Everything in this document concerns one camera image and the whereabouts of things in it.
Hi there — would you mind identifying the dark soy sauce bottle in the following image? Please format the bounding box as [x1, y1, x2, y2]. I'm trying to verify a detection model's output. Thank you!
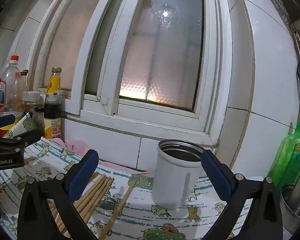
[44, 94, 63, 140]

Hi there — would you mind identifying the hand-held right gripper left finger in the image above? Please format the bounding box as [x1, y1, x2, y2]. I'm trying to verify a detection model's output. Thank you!
[17, 149, 99, 240]

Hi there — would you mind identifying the stainless steel pot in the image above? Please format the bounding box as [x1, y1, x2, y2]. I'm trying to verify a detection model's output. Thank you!
[279, 142, 300, 221]

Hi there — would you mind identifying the white framed frosted window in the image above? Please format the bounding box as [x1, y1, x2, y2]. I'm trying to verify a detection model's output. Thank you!
[27, 0, 255, 150]

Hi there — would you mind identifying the bottle with black yellow cap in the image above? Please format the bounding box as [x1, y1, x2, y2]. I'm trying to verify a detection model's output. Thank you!
[20, 69, 29, 93]

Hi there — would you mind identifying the small dark shaker bottle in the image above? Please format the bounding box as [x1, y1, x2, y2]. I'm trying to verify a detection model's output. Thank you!
[34, 106, 46, 131]

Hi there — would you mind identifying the yellow bowl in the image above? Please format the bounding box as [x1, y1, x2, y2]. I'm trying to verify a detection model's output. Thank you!
[0, 111, 23, 137]

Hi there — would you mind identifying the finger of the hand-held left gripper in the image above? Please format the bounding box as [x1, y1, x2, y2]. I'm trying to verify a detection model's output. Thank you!
[0, 129, 41, 153]
[0, 114, 16, 143]

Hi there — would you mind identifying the red wire handle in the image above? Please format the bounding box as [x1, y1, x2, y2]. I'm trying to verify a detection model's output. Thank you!
[0, 79, 7, 112]

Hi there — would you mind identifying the white steel-lined cup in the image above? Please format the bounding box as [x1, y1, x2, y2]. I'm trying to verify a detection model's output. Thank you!
[152, 139, 211, 209]

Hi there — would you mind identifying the pink cloth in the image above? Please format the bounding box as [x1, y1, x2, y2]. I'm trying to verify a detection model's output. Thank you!
[46, 137, 153, 175]

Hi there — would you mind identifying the glass jar with grey lid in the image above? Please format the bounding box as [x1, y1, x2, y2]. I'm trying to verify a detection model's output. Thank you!
[21, 91, 42, 113]

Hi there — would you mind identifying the clear bottle with orange cap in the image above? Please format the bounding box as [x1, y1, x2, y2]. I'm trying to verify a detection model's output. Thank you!
[1, 55, 24, 113]

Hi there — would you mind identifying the pile of wooden chopsticks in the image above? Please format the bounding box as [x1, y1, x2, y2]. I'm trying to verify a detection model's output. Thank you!
[49, 171, 137, 240]

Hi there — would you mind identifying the cat printed cloth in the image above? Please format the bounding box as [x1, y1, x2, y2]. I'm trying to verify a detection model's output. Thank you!
[0, 112, 255, 240]

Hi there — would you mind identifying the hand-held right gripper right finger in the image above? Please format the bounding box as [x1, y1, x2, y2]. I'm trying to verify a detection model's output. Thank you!
[201, 149, 283, 240]

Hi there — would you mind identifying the green soap pump bottle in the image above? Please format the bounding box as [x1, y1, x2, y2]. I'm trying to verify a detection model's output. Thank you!
[267, 106, 300, 188]

